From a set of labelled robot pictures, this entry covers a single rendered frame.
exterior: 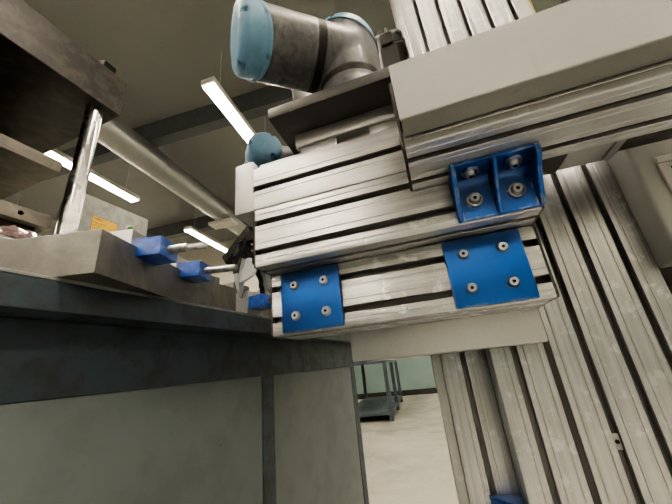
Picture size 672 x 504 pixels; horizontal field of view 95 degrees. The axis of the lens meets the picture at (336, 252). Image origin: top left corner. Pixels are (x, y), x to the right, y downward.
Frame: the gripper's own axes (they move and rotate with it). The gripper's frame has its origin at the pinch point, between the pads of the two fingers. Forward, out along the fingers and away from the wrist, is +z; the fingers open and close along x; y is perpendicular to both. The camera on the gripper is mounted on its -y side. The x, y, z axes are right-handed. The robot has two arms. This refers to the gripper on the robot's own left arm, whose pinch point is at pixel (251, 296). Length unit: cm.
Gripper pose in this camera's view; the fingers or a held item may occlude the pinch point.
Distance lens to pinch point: 74.5
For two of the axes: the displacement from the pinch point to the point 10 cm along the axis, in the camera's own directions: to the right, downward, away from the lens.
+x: 5.0, 2.6, 8.3
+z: 1.0, 9.3, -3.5
